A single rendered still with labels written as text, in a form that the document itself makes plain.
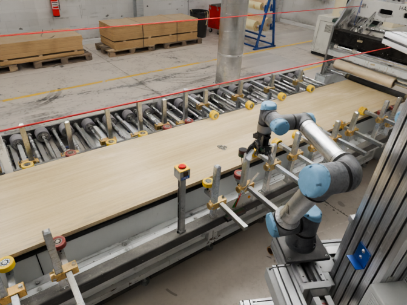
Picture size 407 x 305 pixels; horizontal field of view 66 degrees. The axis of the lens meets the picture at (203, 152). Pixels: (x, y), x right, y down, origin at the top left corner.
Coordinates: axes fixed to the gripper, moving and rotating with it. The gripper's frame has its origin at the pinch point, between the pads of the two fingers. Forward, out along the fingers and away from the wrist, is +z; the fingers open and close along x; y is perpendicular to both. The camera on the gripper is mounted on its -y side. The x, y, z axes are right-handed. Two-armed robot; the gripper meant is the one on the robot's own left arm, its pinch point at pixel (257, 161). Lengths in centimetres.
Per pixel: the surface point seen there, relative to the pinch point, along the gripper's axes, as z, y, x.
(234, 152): 42, -72, 8
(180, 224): 53, -9, -40
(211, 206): 49, -19, -19
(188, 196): 55, -37, -32
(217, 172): 21.7, -20.5, -16.7
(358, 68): 23, -220, 199
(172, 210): 62, -31, -44
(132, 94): 132, -402, -91
